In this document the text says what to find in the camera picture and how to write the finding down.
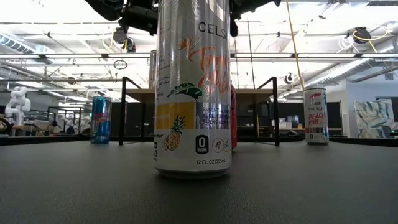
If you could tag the black table edge rail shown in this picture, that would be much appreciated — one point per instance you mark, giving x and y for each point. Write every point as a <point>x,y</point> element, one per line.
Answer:
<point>40,140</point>

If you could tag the black rounded object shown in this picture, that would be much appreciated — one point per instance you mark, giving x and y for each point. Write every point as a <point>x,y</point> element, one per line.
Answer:
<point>293,133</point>

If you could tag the leaf pattern painted panel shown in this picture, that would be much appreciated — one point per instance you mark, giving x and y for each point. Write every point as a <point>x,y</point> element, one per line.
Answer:
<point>373,118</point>

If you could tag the black room divider panel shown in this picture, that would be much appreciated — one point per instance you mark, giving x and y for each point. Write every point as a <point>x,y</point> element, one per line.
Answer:
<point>133,118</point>

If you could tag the silver Celsius can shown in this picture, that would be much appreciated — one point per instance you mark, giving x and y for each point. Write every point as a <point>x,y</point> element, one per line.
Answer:
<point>152,71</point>

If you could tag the black table mat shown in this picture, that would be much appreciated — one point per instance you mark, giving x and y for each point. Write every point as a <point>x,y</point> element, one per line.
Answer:
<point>93,186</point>

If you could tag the red Coca-Cola can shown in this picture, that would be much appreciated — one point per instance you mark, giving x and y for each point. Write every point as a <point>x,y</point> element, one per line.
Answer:
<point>234,118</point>

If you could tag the Celsius can pineapple print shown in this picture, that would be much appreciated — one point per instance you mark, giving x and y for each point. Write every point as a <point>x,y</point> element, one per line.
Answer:
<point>192,93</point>

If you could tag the wooden shelf black metal legs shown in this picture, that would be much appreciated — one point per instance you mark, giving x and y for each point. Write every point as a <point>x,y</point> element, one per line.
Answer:
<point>140,95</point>

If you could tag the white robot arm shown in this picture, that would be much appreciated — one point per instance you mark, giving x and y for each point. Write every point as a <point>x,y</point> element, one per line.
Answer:
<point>17,105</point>

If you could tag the Celsius Peach Vibe can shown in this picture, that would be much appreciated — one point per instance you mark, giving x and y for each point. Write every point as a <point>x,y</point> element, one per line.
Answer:
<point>316,118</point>

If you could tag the blue Red Bull can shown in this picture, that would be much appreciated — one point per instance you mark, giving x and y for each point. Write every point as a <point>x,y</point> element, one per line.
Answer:
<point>100,121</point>

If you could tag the person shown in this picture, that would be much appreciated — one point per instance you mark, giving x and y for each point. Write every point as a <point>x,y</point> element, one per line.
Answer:
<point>56,127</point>

